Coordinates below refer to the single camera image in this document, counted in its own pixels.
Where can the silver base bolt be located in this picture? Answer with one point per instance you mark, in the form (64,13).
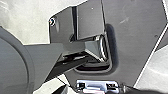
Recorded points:
(52,22)

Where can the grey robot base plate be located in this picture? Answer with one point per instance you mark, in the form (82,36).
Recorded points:
(136,40)

